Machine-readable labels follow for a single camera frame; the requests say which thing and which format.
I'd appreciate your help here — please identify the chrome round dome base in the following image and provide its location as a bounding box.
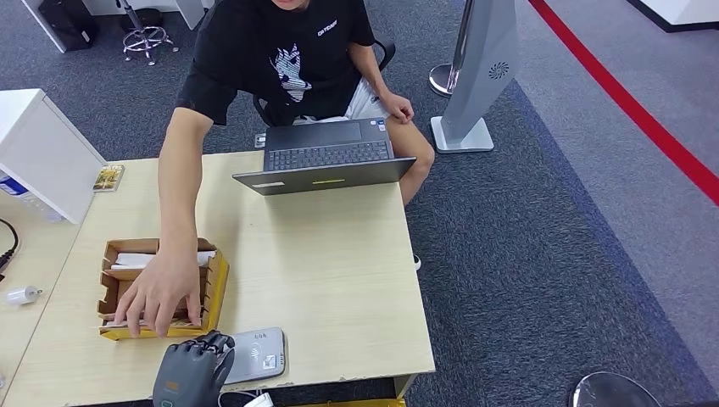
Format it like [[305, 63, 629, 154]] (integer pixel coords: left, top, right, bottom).
[[570, 371, 664, 407]]

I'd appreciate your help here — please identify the black cable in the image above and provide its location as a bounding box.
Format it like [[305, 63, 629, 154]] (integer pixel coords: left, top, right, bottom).
[[0, 217, 20, 276]]

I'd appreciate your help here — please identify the chrome stool base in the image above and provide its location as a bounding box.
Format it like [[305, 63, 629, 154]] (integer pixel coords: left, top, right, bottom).
[[114, 0, 181, 67]]

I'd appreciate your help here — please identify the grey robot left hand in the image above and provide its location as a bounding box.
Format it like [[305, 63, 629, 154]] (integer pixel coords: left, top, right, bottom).
[[153, 330, 237, 407]]

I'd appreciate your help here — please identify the white platform with black edge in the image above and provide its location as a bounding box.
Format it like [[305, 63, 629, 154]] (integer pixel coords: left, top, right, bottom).
[[624, 0, 719, 34]]

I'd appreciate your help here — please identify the white cabinet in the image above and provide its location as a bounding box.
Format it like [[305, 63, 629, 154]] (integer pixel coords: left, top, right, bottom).
[[0, 88, 108, 226]]

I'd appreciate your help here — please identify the yellow box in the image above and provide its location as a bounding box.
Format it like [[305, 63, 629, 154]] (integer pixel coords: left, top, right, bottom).
[[292, 399, 407, 407]]

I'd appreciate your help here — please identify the dark grey laptop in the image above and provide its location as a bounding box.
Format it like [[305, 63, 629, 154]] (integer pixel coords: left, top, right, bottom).
[[232, 118, 418, 197]]

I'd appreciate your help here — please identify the hotel card with yellow picture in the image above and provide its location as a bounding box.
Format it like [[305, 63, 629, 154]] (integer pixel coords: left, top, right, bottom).
[[92, 164, 125, 194]]

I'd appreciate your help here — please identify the black bag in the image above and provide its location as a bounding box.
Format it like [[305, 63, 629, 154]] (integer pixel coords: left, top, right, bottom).
[[37, 0, 101, 53]]

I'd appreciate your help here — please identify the grey white card reader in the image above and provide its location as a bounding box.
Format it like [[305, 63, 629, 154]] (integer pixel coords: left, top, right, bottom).
[[224, 327, 287, 386]]

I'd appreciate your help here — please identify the silver kiosk stand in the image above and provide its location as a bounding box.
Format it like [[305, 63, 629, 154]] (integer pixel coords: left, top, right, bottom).
[[430, 0, 521, 154]]

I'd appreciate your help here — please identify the chrome stanchion post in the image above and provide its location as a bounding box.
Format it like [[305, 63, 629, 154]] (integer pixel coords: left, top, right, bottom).
[[428, 0, 476, 99]]

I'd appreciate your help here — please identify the white power adapter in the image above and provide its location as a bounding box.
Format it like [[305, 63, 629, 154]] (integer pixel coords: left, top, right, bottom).
[[5, 285, 44, 307]]

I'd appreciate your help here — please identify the person's left hand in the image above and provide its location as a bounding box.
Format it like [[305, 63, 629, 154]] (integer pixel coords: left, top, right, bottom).
[[381, 91, 415, 125]]

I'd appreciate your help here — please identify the person's right hand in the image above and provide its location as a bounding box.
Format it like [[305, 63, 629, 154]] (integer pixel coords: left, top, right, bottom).
[[112, 249, 203, 341]]

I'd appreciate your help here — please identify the person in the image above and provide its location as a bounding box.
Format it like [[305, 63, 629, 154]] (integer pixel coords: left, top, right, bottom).
[[112, 0, 437, 341]]

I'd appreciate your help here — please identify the wooden card organiser box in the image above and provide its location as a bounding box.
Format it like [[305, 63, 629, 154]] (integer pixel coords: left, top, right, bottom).
[[97, 237, 231, 342]]

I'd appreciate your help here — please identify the white office desk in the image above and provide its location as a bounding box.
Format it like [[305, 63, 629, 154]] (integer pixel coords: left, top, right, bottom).
[[21, 0, 217, 54]]

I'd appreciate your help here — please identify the clear bottle with blue label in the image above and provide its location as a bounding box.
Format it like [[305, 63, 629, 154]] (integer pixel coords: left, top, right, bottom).
[[0, 171, 64, 224]]

